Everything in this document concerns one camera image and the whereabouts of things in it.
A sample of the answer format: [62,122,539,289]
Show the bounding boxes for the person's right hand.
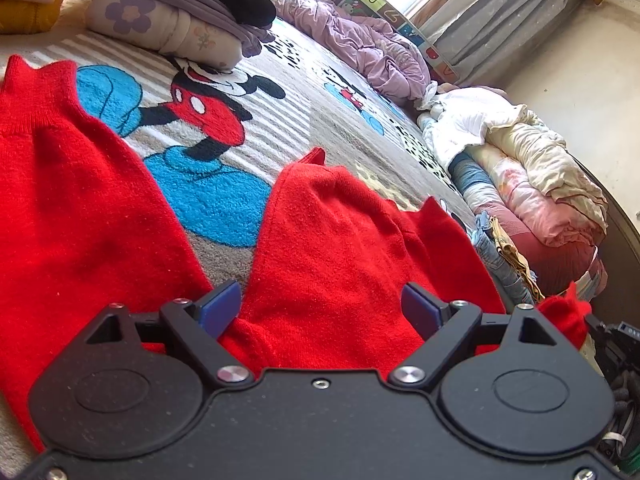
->
[607,377,640,428]

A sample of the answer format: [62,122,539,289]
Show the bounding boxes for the blue striped pillow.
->
[446,151,496,207]

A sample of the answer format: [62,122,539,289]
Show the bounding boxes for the cartoon mouse printed blanket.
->
[0,10,481,461]

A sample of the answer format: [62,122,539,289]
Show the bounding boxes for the window curtain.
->
[405,0,588,86]

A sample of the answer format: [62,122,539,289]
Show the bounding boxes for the plaid cloth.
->
[575,255,610,303]

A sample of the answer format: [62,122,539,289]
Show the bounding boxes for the alphabet foam play mat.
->
[295,0,458,81]

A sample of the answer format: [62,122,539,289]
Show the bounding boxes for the floral padded folded garment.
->
[84,0,244,72]

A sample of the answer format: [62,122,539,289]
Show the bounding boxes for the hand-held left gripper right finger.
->
[387,282,576,388]

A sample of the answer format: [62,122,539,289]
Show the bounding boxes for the dark bed headboard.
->
[565,150,640,321]

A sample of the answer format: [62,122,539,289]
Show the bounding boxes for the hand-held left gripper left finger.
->
[84,280,253,388]

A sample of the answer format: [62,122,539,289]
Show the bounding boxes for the folded blue jeans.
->
[471,211,533,306]

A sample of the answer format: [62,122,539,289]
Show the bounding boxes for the pink floral quilt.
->
[470,145,601,253]

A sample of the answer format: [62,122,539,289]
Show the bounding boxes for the purple duvet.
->
[235,0,435,106]

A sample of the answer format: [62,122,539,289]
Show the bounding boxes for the red and green knit sweater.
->
[0,55,592,453]

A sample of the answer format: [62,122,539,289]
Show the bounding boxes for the yellow folded garment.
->
[491,216,540,286]

